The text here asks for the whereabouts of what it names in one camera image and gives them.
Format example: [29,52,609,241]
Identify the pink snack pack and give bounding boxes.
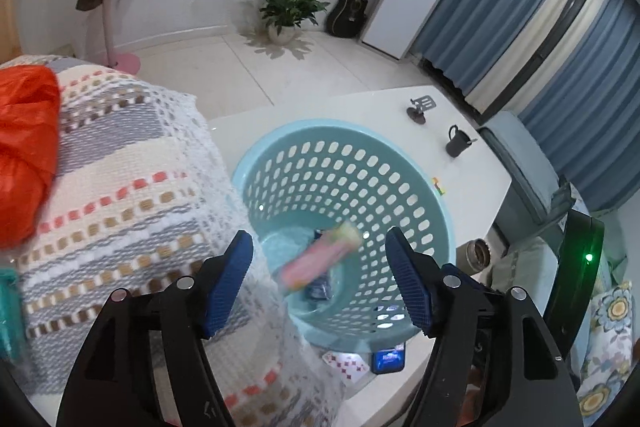
[274,222,363,294]

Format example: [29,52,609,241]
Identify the orange plastic bag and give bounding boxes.
[1,65,61,249]

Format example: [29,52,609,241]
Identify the metal thermos cup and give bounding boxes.
[456,239,491,275]

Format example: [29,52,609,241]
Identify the black device with green light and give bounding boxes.
[544,209,604,359]

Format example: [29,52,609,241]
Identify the blue card box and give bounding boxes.
[370,343,406,375]

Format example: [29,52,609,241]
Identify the floral cushion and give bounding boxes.
[577,281,634,426]

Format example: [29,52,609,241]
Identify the playing card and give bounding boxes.
[321,351,370,386]

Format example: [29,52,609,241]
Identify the striped woven sofa cover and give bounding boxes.
[1,55,344,426]

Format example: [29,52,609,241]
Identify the black mug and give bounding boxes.
[446,124,477,158]

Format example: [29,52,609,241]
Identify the light blue perforated basket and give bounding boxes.
[232,119,454,352]

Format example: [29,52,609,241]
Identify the small black phone stand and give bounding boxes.
[406,95,437,124]

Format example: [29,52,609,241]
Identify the blue window curtains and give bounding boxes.
[412,0,639,210]

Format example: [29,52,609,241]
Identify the black acoustic guitar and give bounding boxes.
[326,0,368,39]

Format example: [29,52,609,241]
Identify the green potted plant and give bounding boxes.
[256,0,330,46]

